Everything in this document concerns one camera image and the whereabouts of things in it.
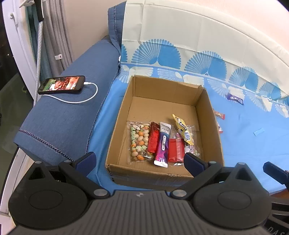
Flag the small red snack packet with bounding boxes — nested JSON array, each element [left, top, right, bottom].
[[167, 138, 185, 163]]

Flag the silver purple stick pack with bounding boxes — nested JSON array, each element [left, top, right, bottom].
[[154, 122, 171, 168]]

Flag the yellow candy bar wrapper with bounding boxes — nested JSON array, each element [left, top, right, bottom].
[[172, 114, 194, 145]]

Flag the light blue sachet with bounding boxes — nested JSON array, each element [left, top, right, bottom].
[[253, 128, 265, 136]]

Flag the dark red drink pouch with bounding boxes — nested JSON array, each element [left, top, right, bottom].
[[147, 122, 160, 154]]

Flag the red yellow cereal bar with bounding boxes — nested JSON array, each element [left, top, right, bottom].
[[214, 110, 225, 120]]

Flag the clear bag mixed nuts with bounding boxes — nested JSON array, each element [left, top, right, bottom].
[[127, 121, 154, 163]]

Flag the purple candy bar wrapper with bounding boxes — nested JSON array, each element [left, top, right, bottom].
[[225, 93, 244, 105]]

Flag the red Nescafe coffee stick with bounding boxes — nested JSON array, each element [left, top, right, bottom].
[[217, 122, 223, 134]]

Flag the blue fabric sofa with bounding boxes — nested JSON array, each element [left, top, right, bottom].
[[14, 3, 125, 165]]

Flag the brown cardboard box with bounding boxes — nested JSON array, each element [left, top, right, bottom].
[[105, 75, 224, 191]]

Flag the black smartphone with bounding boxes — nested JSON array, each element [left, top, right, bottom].
[[38, 76, 85, 95]]

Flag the blue white patterned sheet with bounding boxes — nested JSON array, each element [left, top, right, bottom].
[[89, 1, 288, 193]]

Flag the grey curtain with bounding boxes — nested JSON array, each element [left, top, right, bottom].
[[40, 1, 74, 81]]

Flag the white charging cable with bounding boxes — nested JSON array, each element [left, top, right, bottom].
[[42, 82, 99, 104]]

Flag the white door frame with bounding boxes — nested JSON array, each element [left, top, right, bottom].
[[2, 1, 36, 97]]

